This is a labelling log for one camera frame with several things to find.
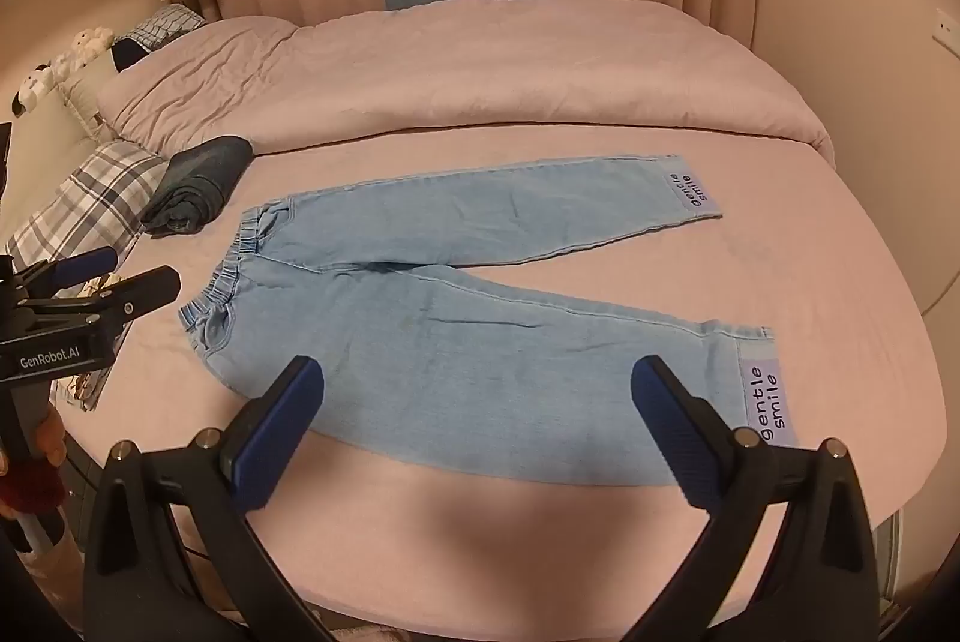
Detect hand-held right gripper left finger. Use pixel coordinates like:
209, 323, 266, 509
81, 355, 353, 642

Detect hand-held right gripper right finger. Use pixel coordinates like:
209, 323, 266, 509
622, 355, 878, 642

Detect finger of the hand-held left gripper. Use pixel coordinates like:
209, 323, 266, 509
15, 247, 121, 296
41, 267, 182, 337

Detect light blue denim pants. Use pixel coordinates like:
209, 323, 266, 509
178, 154, 800, 489

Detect person's left hand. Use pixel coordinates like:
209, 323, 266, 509
31, 408, 68, 467

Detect magazine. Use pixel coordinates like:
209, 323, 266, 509
52, 282, 130, 414

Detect plaid pillow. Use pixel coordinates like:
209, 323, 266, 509
4, 141, 170, 272

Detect dark folded garment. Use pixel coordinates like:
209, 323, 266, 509
141, 136, 254, 238

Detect white plush toy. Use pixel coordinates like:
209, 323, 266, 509
11, 64, 57, 118
49, 27, 115, 80

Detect plaid cloth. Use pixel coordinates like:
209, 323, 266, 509
112, 3, 207, 73

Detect pink duvet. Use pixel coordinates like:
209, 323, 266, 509
96, 0, 837, 170

